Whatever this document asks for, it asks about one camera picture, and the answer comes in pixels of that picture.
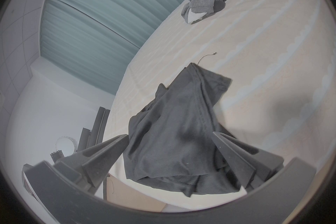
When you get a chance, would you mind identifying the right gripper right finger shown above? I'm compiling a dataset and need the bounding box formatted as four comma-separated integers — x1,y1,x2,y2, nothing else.
212,132,285,190

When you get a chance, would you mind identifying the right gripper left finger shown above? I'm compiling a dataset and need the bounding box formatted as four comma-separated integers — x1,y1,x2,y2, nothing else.
54,134,129,192

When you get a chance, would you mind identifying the black T-shirt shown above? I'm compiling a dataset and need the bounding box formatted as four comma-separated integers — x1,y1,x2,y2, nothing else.
122,62,248,198

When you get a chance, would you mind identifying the bed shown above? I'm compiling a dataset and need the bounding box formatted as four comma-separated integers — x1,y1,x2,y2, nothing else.
102,0,335,214

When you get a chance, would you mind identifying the black chest of drawers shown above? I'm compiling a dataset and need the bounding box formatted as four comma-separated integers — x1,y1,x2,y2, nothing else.
77,106,111,152

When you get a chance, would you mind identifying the round white mirror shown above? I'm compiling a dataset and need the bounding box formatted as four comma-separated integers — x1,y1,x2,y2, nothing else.
56,136,77,158

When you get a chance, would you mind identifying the black dressing table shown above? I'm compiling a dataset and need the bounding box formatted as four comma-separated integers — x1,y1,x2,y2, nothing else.
50,149,65,164

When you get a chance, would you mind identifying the dark loose thread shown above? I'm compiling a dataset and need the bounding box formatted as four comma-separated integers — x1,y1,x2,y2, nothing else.
197,52,217,65

